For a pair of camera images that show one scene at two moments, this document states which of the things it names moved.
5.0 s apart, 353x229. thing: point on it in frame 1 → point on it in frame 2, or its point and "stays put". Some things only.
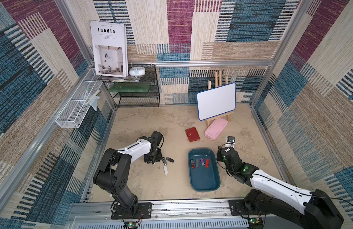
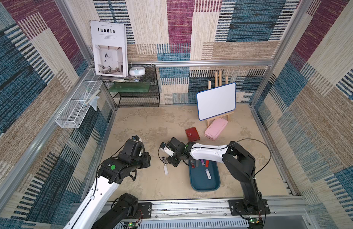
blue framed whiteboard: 216,101 stays put
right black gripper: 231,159 → 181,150
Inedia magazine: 109,41 stays put
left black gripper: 159,157 → 146,158
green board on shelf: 129,87 stays put
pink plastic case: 213,131 stays put
